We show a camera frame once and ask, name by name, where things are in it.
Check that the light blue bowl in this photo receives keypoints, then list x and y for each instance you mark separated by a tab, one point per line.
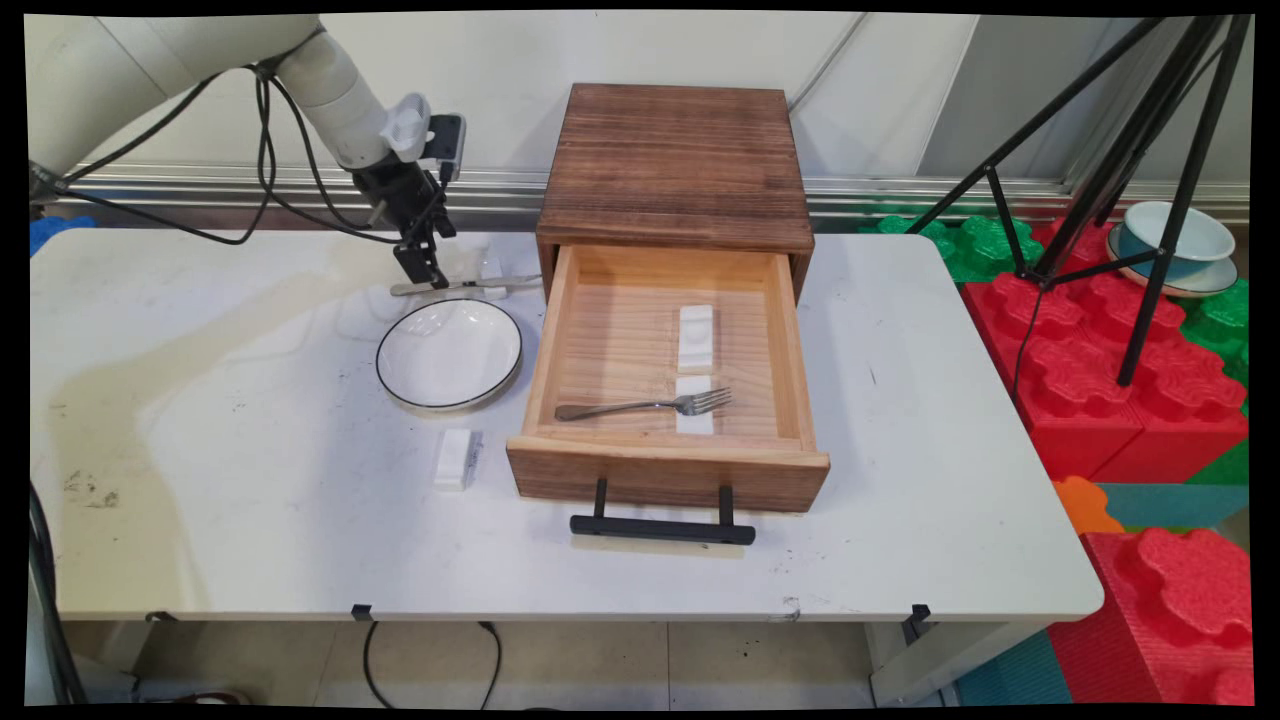
1195	235

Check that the light wooden drawer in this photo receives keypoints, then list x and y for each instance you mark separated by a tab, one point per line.
620	340

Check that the orange foam piece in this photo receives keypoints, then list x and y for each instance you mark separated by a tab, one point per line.
1085	505

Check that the dark brown wooden cabinet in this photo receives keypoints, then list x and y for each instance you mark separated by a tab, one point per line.
680	160

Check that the black tripod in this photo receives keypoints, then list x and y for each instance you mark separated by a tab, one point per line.
1160	280

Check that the white ribbed camera mount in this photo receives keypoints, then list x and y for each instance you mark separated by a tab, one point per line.
408	125

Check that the white plate with black rim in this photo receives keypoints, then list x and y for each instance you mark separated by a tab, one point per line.
450	355

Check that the white table leg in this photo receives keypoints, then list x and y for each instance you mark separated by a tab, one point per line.
950	660

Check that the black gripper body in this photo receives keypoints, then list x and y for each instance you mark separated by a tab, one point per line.
400	195

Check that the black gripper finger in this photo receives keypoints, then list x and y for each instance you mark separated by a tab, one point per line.
440	222
414	262

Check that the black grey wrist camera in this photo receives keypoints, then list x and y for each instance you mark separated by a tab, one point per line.
446	140

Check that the silver metal fork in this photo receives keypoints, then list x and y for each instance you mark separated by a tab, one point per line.
640	405

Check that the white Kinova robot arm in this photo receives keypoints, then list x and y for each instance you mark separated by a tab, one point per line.
120	80

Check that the large red foam block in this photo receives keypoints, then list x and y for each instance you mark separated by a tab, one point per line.
1070	370

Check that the teal foam mat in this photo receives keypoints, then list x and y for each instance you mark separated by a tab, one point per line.
1180	505

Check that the blue foam piece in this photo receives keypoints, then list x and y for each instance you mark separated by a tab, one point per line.
55	232

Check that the white ceramic cutlery rest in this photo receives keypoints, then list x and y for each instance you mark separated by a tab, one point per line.
488	265
694	422
696	335
452	458

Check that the silver metal knife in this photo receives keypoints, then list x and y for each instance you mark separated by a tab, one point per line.
480	285

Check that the green foam block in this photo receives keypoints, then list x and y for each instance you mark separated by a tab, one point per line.
965	250
1220	325

